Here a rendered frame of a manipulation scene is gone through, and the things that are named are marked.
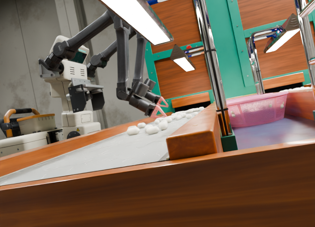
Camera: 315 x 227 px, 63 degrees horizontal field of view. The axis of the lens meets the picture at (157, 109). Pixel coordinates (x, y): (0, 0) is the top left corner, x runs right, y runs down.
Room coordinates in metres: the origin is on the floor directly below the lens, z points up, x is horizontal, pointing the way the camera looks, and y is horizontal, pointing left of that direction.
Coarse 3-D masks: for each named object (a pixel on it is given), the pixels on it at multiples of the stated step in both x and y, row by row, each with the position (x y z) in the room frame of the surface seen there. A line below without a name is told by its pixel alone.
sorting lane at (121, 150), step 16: (192, 112) 1.63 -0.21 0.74; (176, 128) 0.68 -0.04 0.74; (96, 144) 0.70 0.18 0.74; (112, 144) 0.60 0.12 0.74; (128, 144) 0.53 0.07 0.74; (144, 144) 0.48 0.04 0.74; (160, 144) 0.43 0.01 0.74; (48, 160) 0.54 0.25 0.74; (64, 160) 0.48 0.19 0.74; (80, 160) 0.44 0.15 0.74; (96, 160) 0.40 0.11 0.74; (112, 160) 0.37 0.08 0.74; (128, 160) 0.34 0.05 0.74; (144, 160) 0.32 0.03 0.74; (160, 160) 0.30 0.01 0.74; (16, 176) 0.40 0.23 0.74; (32, 176) 0.37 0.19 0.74; (48, 176) 0.34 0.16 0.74; (64, 176) 0.32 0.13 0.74
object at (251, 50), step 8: (256, 32) 1.42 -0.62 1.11; (264, 32) 1.42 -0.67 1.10; (272, 32) 1.55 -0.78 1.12; (248, 40) 1.58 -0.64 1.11; (256, 40) 1.58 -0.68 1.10; (248, 48) 1.58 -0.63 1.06; (256, 56) 1.43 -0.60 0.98; (256, 64) 1.43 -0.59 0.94; (256, 72) 1.44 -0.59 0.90; (256, 80) 1.58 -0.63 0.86; (256, 88) 1.58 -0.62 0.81
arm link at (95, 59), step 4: (132, 32) 1.77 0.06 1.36; (136, 32) 1.74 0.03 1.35; (132, 36) 1.80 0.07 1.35; (116, 40) 1.81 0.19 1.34; (112, 44) 1.82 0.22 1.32; (116, 44) 1.81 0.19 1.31; (108, 48) 1.83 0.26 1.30; (112, 48) 1.81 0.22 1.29; (116, 48) 1.81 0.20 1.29; (104, 52) 1.83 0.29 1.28; (108, 52) 1.82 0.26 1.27; (112, 52) 1.83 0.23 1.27; (92, 56) 1.84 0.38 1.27; (96, 56) 1.83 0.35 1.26; (100, 56) 1.82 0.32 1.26; (104, 56) 1.83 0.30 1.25; (108, 56) 1.84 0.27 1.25; (92, 60) 1.84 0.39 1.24; (96, 60) 1.83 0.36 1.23; (100, 60) 1.82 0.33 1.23; (108, 60) 1.90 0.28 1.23; (92, 64) 1.84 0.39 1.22; (96, 64) 1.83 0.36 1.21; (100, 64) 1.84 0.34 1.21
